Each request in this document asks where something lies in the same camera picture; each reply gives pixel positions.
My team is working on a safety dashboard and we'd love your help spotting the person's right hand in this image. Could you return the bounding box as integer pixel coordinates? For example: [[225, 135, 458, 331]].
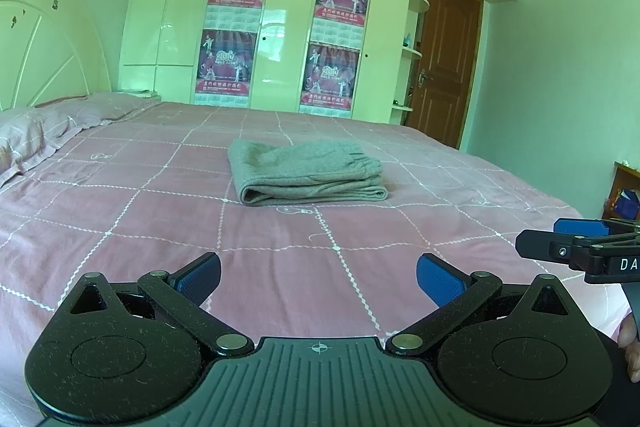
[[617, 313, 640, 384]]

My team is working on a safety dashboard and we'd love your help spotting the wooden bedside shelf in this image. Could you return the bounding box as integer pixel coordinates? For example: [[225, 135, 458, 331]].
[[602, 161, 640, 221]]

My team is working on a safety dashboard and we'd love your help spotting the brown wooden door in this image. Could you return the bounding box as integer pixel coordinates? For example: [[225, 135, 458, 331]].
[[406, 0, 483, 148]]

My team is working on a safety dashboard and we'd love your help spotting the pink pillow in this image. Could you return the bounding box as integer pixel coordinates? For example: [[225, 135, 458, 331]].
[[1, 107, 80, 185], [37, 92, 160, 130]]

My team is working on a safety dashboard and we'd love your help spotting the lower left red poster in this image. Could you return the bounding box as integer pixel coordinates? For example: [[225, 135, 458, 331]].
[[194, 29, 257, 108]]

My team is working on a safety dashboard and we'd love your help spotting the lower right red poster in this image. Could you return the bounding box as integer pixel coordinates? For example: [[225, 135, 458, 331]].
[[298, 42, 360, 118]]

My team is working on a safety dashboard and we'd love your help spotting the cream headboard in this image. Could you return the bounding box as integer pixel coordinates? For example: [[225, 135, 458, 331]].
[[1, 0, 112, 110]]

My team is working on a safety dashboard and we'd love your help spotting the upper right red poster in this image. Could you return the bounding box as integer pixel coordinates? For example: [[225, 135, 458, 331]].
[[309, 0, 369, 51]]

